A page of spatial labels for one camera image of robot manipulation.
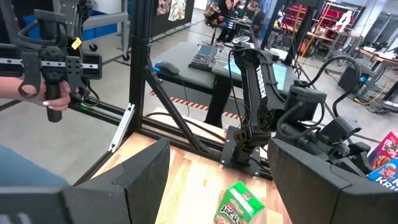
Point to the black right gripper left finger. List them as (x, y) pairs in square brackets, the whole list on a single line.
[(136, 196)]

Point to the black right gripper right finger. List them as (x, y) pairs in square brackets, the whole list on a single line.
[(311, 196)]

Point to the green Apple Jacks cereal box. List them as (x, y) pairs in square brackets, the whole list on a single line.
[(239, 205)]

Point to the red Froot Loops cereal box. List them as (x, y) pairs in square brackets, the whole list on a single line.
[(387, 149)]

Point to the blue Rice Krispies cereal box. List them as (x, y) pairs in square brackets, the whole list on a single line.
[(387, 174)]

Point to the person's forearm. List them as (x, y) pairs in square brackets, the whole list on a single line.
[(12, 88)]

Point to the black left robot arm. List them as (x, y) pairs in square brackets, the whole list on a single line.
[(258, 102)]

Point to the blue flat pad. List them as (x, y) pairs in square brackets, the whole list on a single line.
[(280, 76)]

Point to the wooden workbench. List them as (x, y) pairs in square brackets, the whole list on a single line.
[(379, 57)]

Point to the dark grey desk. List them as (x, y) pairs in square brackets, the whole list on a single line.
[(183, 59), (222, 73)]

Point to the person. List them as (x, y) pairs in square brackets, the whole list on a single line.
[(225, 21), (256, 18), (25, 171)]

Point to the person's hand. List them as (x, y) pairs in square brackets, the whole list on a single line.
[(59, 99)]

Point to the black computer mouse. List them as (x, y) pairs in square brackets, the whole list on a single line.
[(168, 68)]

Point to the computer keyboard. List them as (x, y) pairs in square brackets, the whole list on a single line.
[(203, 56)]

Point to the yellow tag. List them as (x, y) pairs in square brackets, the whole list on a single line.
[(76, 43)]

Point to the blue storage bin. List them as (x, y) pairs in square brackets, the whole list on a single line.
[(102, 31)]

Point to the black partition panel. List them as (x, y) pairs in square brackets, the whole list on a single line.
[(186, 25)]

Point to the hanging patterned cloth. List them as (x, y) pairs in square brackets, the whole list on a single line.
[(163, 6), (177, 9)]

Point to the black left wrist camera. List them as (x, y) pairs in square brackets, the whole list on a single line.
[(340, 129)]

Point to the silver aluminium bracket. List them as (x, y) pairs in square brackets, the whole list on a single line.
[(122, 127)]

